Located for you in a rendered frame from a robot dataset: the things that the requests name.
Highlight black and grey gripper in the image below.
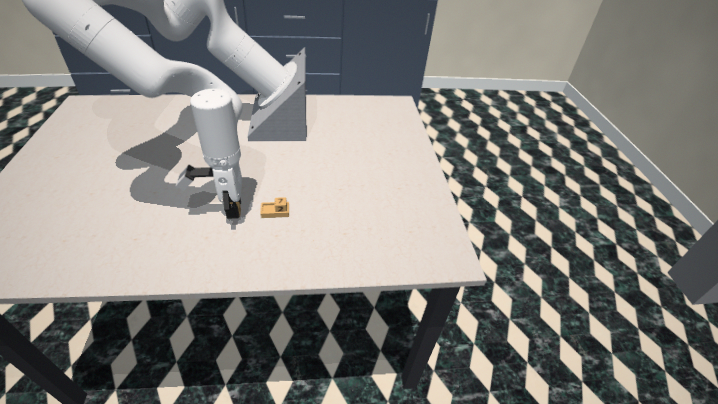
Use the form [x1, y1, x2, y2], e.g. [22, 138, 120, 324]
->
[208, 159, 242, 219]

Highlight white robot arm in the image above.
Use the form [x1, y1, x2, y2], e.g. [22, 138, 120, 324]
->
[22, 0, 297, 166]

